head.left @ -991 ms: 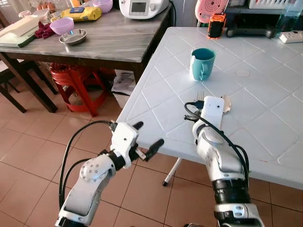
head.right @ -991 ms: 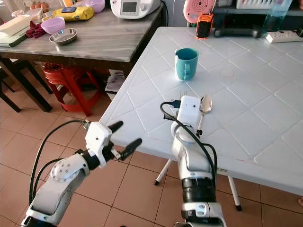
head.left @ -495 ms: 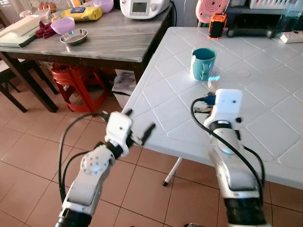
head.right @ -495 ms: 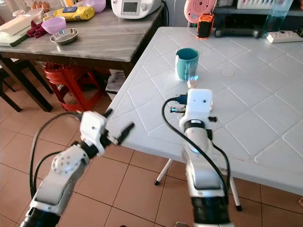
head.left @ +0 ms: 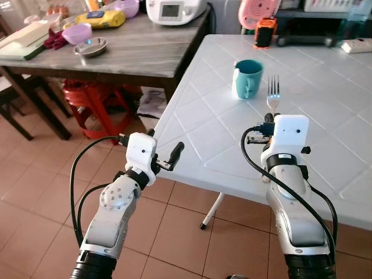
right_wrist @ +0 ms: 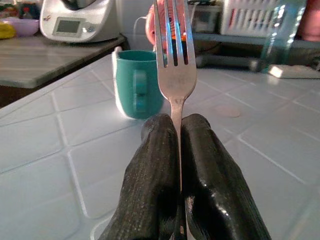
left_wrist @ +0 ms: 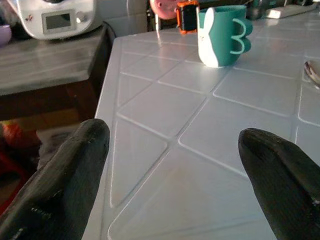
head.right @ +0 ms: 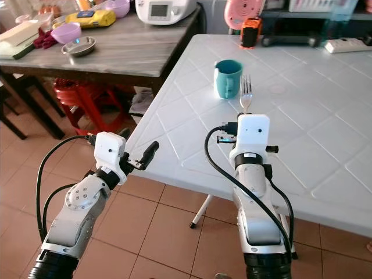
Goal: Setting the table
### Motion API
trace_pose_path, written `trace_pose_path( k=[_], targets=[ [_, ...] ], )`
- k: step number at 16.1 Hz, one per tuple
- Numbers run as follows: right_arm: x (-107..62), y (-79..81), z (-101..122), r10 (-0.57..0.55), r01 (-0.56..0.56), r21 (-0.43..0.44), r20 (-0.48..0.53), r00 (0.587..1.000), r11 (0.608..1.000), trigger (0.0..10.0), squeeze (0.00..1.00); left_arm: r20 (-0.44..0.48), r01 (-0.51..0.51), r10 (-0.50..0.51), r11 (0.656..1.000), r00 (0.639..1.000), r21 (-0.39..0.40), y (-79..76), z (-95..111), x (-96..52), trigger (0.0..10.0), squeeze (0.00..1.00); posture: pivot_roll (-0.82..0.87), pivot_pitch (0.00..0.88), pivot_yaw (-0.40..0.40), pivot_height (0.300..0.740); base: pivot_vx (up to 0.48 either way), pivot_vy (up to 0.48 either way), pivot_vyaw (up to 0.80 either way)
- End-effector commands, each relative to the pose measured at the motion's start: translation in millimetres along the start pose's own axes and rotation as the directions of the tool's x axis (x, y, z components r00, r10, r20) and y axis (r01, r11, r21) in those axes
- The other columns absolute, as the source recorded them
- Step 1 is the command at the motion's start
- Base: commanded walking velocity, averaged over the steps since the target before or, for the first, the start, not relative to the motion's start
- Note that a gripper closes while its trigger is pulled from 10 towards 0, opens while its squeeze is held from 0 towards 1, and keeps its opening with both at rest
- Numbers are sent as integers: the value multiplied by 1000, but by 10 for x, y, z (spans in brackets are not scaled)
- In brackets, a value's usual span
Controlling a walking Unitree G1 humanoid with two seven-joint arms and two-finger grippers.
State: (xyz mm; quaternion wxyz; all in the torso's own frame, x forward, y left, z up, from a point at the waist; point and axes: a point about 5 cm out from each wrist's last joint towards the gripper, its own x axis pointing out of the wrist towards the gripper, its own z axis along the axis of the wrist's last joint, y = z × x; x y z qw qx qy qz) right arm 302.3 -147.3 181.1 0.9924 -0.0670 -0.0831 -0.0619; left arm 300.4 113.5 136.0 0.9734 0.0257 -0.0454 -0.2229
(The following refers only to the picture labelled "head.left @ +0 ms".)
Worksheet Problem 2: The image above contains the silver metal fork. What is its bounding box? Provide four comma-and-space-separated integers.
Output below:
266, 74, 281, 115

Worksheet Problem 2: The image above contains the white paper bag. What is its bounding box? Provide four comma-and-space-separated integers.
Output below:
137, 87, 170, 117

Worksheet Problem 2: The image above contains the teal ceramic mug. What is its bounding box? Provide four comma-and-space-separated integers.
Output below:
232, 59, 264, 100

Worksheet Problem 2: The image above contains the red plastic stool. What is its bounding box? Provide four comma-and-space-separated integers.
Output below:
62, 78, 138, 141

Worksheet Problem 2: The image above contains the white table leg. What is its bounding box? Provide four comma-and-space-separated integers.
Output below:
200, 192, 226, 231

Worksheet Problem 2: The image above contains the orange black handheld device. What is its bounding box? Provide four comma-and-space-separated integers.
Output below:
253, 17, 278, 49

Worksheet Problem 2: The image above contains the black bar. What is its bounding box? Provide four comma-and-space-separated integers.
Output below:
276, 34, 336, 48

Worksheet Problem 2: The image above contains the steel metal bowl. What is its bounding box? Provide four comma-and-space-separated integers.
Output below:
73, 37, 109, 58

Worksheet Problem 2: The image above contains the pink round appliance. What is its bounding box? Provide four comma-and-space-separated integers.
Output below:
239, 0, 282, 30

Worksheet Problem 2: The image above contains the white power strip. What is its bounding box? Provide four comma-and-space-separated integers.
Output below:
341, 38, 372, 55

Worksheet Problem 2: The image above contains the yellow package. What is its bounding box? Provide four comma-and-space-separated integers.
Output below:
75, 9, 126, 30

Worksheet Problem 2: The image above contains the white kitchen appliance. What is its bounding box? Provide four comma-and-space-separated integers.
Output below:
145, 0, 209, 26

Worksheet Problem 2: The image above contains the small purple plastic bowl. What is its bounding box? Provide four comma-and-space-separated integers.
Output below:
62, 23, 94, 46

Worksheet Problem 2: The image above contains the black shelf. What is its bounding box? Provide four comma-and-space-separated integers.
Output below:
273, 0, 372, 37

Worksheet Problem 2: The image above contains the large pink plastic bowl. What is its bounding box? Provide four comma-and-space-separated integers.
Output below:
110, 0, 141, 19

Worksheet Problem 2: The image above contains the dark wooden bench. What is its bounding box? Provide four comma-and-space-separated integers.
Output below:
0, 67, 74, 141

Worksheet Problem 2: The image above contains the dark red cloth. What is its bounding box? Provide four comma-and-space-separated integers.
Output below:
43, 30, 69, 51

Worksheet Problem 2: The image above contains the white green cutting board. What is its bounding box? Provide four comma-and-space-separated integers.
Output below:
0, 22, 51, 61

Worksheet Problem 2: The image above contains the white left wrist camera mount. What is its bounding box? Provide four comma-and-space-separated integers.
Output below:
124, 132, 158, 186

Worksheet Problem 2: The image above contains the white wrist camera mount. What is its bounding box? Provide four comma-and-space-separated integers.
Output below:
124, 132, 158, 186
260, 114, 309, 170

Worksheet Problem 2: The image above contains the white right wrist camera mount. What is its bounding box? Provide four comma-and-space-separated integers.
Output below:
260, 114, 309, 170

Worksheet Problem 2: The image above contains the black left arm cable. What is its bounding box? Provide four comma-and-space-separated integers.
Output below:
77, 183, 112, 228
69, 135, 130, 248

